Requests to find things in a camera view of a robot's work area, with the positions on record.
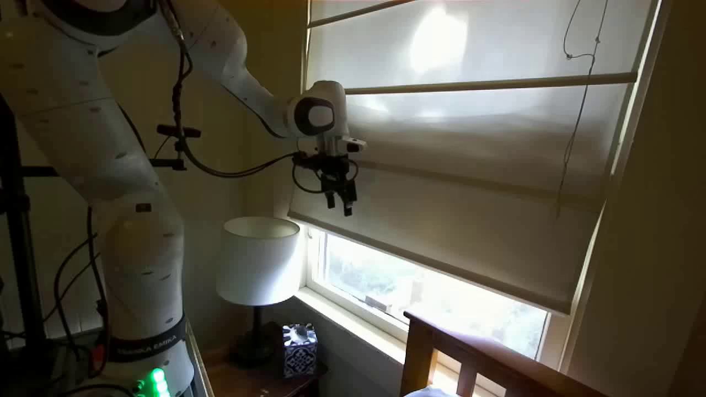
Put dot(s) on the wooden bunk bed frame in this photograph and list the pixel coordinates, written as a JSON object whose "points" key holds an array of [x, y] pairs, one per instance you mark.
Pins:
{"points": [[477, 364]]}

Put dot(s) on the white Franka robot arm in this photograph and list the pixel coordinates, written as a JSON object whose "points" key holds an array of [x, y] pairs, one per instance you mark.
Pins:
{"points": [[96, 133]]}

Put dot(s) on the white window frame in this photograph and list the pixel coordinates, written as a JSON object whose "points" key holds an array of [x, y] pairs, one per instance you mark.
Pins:
{"points": [[383, 301]]}

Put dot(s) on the glowing green base light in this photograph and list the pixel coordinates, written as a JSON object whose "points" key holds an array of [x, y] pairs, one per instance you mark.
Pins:
{"points": [[154, 385]]}

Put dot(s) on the black lamp stand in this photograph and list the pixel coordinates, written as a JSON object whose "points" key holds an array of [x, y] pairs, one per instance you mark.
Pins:
{"points": [[255, 342]]}

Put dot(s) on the beige fabric roman blinds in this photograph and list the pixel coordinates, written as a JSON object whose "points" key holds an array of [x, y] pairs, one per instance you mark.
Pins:
{"points": [[471, 162]]}

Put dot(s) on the black white patterned tissue box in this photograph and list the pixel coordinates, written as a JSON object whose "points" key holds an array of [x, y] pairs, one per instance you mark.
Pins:
{"points": [[298, 348]]}

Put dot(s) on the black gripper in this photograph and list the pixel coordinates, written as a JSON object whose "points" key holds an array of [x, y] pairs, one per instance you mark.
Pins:
{"points": [[335, 168]]}

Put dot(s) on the dark wooden nightstand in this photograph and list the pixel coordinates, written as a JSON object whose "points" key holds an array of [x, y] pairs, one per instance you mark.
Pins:
{"points": [[255, 378]]}

